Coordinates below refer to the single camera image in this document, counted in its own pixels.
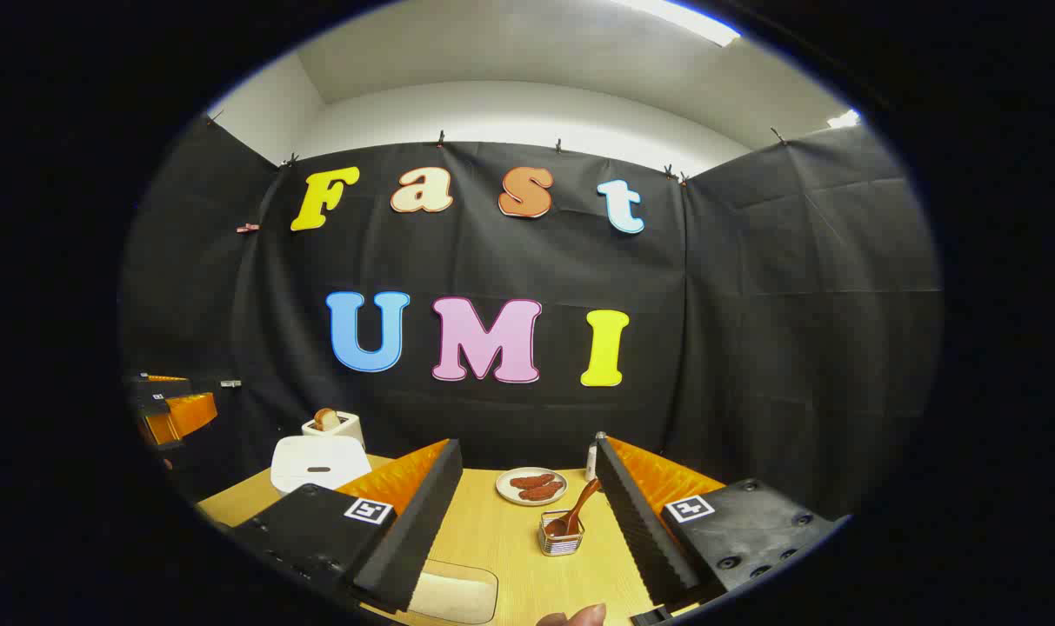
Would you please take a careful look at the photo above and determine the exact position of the white rice cooker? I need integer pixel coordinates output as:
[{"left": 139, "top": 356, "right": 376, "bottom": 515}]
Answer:
[{"left": 270, "top": 435, "right": 373, "bottom": 496}]

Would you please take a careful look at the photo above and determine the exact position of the brown wooden spoon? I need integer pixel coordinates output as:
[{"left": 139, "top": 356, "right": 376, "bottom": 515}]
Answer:
[{"left": 544, "top": 477, "right": 601, "bottom": 538}]

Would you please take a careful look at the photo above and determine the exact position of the black backdrop cloth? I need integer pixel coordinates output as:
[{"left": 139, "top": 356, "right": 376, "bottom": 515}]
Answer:
[{"left": 118, "top": 113, "right": 944, "bottom": 523}]

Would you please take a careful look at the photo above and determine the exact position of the white toaster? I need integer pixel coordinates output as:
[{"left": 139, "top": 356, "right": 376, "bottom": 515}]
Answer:
[{"left": 301, "top": 410, "right": 365, "bottom": 449}]

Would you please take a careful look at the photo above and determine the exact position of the long ceiling light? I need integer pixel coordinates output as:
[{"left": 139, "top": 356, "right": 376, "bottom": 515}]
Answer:
[{"left": 614, "top": 0, "right": 742, "bottom": 47}]

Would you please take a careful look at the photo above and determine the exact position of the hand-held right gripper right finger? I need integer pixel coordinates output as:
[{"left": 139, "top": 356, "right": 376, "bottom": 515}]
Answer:
[{"left": 595, "top": 435, "right": 841, "bottom": 609}]

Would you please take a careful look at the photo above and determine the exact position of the white round plate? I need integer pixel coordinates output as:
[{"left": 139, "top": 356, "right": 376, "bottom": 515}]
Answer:
[{"left": 495, "top": 467, "right": 569, "bottom": 507}]

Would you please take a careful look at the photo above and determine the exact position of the wire chopstick holder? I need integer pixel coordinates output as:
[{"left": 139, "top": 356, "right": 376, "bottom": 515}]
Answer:
[{"left": 538, "top": 509, "right": 585, "bottom": 557}]

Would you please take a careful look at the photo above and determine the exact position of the row of black cloth clips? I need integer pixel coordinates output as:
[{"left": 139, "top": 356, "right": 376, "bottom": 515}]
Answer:
[{"left": 207, "top": 109, "right": 789, "bottom": 185}]

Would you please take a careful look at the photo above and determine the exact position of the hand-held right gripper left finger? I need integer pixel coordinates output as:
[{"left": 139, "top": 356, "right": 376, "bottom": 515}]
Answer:
[{"left": 231, "top": 437, "right": 464, "bottom": 614}]

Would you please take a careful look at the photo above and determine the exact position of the cream rice dish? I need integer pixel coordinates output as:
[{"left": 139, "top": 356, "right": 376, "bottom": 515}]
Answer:
[{"left": 408, "top": 561, "right": 499, "bottom": 625}]

